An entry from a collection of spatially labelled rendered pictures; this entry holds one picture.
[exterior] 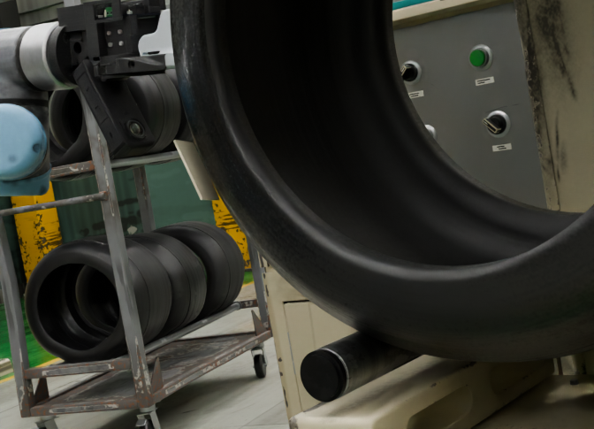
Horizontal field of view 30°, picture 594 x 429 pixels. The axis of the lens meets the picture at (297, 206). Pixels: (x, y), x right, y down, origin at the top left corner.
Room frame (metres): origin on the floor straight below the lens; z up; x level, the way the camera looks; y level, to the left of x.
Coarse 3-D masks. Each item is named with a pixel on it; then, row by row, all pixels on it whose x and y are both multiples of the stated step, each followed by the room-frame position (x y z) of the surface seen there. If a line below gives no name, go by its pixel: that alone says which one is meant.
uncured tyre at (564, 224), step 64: (192, 0) 0.97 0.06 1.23; (256, 0) 1.12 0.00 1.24; (320, 0) 1.19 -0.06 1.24; (384, 0) 1.19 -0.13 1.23; (192, 64) 0.98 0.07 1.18; (256, 64) 1.12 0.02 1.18; (320, 64) 1.20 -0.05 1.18; (384, 64) 1.18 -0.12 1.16; (192, 128) 0.99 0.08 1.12; (256, 128) 1.10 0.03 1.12; (320, 128) 1.18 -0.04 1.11; (384, 128) 1.19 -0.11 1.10; (256, 192) 0.95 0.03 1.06; (320, 192) 1.12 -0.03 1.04; (384, 192) 1.17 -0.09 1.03; (448, 192) 1.15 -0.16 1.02; (320, 256) 0.91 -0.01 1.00; (384, 256) 0.90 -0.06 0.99; (448, 256) 1.12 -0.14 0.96; (512, 256) 1.11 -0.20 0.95; (576, 256) 0.78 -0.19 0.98; (384, 320) 0.89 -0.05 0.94; (448, 320) 0.85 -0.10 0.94; (512, 320) 0.82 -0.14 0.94; (576, 320) 0.81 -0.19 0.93
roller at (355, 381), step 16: (352, 336) 0.96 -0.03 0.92; (368, 336) 0.96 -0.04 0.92; (320, 352) 0.92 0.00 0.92; (336, 352) 0.92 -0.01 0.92; (352, 352) 0.93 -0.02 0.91; (368, 352) 0.94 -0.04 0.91; (384, 352) 0.96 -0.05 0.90; (400, 352) 0.98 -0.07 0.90; (304, 368) 0.93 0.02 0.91; (320, 368) 0.92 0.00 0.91; (336, 368) 0.91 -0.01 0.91; (352, 368) 0.92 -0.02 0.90; (368, 368) 0.94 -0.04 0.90; (384, 368) 0.96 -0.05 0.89; (304, 384) 0.93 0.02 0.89; (320, 384) 0.92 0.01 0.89; (336, 384) 0.91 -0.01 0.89; (352, 384) 0.92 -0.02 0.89; (320, 400) 0.92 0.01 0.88
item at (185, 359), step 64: (0, 0) 4.47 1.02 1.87; (64, 0) 4.35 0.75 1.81; (64, 128) 5.00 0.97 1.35; (0, 256) 4.57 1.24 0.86; (64, 256) 4.54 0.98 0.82; (128, 256) 4.51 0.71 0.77; (192, 256) 4.98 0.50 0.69; (256, 256) 5.49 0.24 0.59; (64, 320) 4.88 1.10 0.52; (128, 320) 4.34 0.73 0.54; (192, 320) 5.00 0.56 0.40; (256, 320) 5.40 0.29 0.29; (128, 384) 4.76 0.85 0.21
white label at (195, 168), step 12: (180, 144) 1.00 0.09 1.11; (192, 144) 1.03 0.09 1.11; (180, 156) 1.00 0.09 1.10; (192, 156) 1.02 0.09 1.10; (192, 168) 1.00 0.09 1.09; (204, 168) 1.03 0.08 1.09; (192, 180) 0.99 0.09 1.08; (204, 180) 1.01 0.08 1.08; (204, 192) 1.00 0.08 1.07; (216, 192) 1.02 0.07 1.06
